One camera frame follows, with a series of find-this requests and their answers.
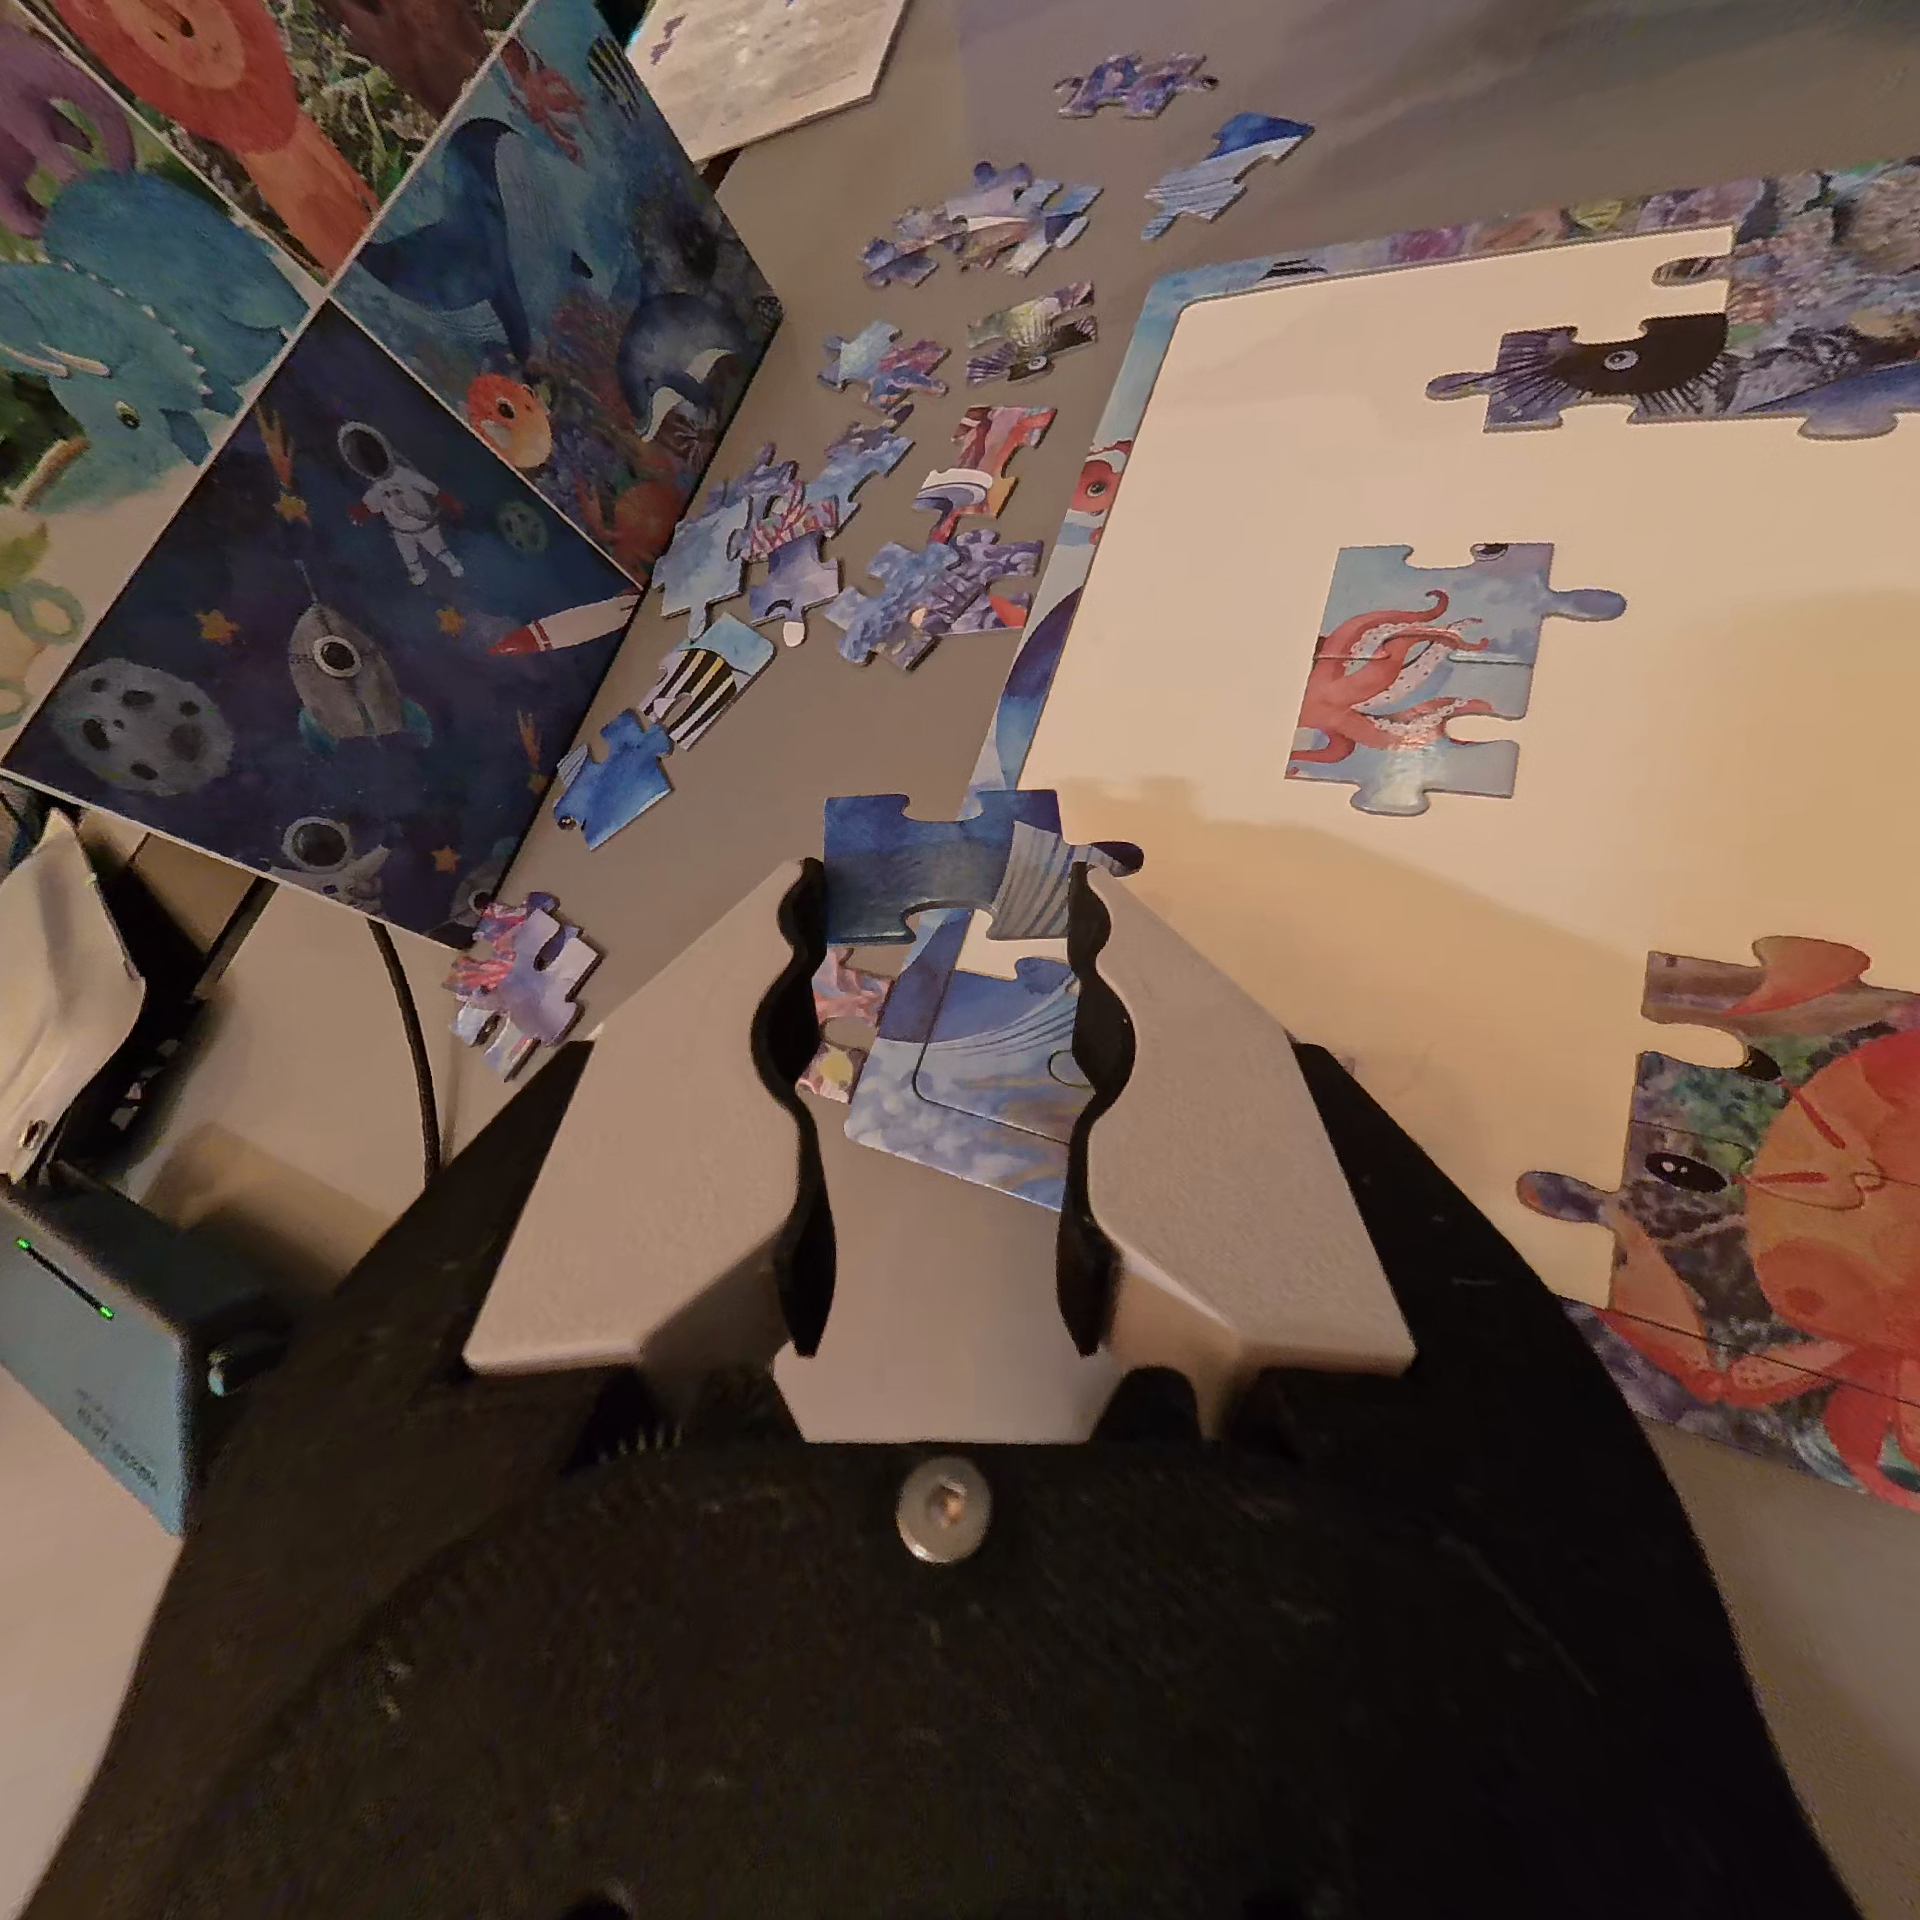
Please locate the assembled octopus puzzle section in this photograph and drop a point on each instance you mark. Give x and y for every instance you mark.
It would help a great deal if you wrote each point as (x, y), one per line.
(1412, 675)

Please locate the assembled crab puzzle section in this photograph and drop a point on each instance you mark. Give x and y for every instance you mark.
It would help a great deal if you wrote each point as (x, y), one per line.
(1801, 1201)

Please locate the printed instruction sheet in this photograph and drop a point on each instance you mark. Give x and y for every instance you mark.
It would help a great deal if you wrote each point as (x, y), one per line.
(764, 59)

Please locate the white pouch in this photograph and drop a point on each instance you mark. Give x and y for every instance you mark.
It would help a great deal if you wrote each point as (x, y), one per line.
(68, 975)

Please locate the grey device with green light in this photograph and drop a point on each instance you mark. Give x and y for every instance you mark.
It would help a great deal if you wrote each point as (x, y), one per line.
(91, 1350)

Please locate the pink striped puzzle piece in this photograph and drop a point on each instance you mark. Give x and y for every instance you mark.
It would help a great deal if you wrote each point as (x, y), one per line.
(985, 473)

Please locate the pile of loose puzzle pieces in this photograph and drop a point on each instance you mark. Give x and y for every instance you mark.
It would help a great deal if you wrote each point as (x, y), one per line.
(901, 600)

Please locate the purple coral puzzle piece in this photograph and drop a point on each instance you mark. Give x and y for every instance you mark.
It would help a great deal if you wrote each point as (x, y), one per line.
(850, 1019)

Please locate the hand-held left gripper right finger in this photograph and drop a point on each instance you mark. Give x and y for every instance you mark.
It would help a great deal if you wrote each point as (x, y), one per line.
(1245, 1184)

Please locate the white puzzle frame tray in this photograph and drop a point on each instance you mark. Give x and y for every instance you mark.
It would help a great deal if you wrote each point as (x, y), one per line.
(1276, 450)

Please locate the illustrated puzzle box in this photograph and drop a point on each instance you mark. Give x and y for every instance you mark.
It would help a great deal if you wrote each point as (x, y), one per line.
(375, 600)

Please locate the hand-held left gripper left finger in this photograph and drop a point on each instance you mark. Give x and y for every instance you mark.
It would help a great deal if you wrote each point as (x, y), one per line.
(646, 1184)

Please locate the blue wave corner puzzle piece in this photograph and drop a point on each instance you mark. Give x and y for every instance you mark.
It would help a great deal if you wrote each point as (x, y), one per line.
(975, 1079)

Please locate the striped whale tail puzzle piece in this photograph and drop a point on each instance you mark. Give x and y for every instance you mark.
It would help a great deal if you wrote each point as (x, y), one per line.
(931, 862)

